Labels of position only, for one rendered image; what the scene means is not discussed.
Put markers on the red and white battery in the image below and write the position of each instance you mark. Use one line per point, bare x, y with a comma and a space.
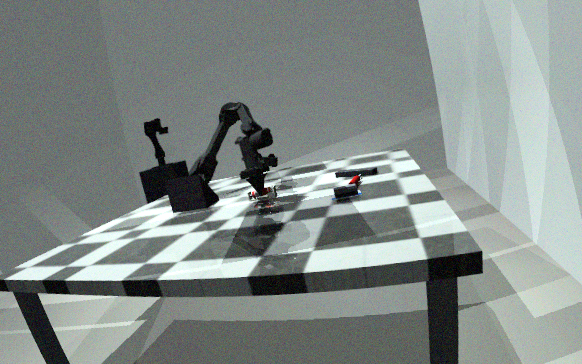
264, 190

